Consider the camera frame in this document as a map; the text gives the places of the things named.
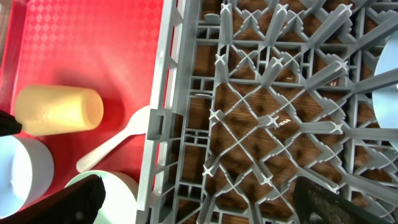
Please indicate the red serving tray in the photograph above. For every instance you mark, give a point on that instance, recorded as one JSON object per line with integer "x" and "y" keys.
{"x": 106, "y": 45}

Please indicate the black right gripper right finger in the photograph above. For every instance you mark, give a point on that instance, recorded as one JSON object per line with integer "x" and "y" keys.
{"x": 316, "y": 204}

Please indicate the white plastic spoon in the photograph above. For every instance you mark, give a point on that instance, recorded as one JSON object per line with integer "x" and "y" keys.
{"x": 137, "y": 125}

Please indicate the yellow plastic cup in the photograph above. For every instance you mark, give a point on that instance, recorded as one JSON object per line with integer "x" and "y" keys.
{"x": 54, "y": 109}

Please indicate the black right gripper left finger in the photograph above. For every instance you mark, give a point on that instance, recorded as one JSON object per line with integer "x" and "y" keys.
{"x": 78, "y": 203}

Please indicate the green bowl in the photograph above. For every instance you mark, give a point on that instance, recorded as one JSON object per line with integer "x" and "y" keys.
{"x": 120, "y": 204}

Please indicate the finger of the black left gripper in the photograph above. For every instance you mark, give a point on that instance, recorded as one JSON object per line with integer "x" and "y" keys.
{"x": 9, "y": 125}

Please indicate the light blue bowl with rice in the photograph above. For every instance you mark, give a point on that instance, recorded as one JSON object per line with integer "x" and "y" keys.
{"x": 27, "y": 171}

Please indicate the grey dishwasher rack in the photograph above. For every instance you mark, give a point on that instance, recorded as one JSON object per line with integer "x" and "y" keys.
{"x": 248, "y": 96}

